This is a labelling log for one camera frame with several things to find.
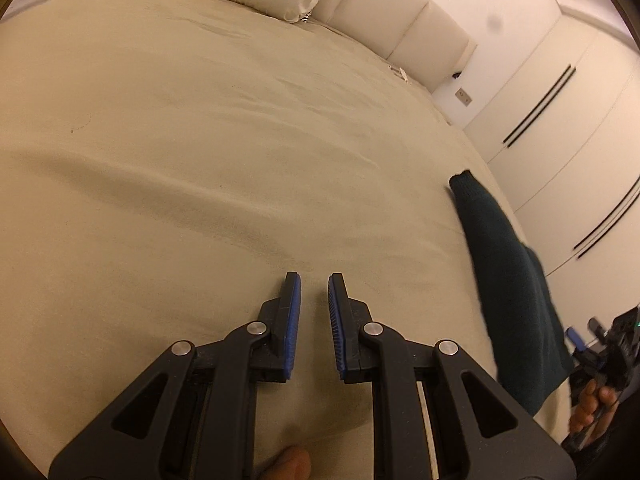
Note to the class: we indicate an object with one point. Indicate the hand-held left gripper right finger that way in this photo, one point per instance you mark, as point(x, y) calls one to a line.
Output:
point(336, 325)

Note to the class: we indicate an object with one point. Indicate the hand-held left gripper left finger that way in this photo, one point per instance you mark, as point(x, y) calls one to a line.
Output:
point(292, 325)

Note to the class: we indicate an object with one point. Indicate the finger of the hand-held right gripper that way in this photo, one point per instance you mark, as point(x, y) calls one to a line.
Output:
point(576, 339)
point(596, 327)

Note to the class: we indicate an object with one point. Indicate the dark teal knit sweater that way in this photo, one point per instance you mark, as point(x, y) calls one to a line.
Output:
point(510, 290)

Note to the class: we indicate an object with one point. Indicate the person's right hand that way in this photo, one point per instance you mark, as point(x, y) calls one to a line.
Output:
point(595, 405)

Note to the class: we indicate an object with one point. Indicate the person's left hand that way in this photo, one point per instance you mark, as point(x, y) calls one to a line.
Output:
point(290, 465)

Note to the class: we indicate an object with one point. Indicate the beige bed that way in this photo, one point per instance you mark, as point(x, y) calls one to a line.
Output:
point(200, 160)

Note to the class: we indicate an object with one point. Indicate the white wardrobe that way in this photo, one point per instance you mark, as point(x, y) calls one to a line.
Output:
point(565, 125)

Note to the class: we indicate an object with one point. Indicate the small white packet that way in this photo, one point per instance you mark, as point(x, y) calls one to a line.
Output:
point(400, 73)

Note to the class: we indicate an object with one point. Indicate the white padded headboard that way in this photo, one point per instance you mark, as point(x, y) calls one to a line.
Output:
point(400, 25)

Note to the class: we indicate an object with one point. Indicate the black white striped pillow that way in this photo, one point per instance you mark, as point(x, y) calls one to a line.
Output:
point(308, 16)

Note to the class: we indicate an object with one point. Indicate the white wall socket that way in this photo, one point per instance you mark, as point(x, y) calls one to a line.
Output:
point(464, 96)

